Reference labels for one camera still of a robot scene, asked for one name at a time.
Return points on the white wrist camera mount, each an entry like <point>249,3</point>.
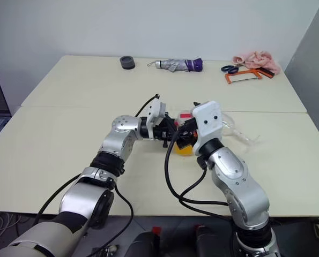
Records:
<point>208,125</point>
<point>156,112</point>

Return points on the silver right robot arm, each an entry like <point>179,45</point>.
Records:
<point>234,171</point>

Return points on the pink cloth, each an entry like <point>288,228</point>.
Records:
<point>255,59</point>

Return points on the clear wine glass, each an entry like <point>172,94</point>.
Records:
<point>242,136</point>

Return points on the folded grey purple umbrella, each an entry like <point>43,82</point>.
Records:
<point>175,65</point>

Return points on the black flat tool red edge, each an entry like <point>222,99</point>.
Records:
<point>267,72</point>

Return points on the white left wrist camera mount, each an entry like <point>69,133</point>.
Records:
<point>156,112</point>

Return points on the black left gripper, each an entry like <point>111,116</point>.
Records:
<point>163,132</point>

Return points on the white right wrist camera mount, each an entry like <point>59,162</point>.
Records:
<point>208,125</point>

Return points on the dark rounded shape red tab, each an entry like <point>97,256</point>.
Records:
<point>148,243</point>

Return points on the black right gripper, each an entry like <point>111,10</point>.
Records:
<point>191,131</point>

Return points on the plastic bottle with orange drink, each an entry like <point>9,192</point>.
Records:
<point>184,151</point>

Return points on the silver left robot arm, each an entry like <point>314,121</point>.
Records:
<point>108,150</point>

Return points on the orange hacksaw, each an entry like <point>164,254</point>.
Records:
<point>230,77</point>

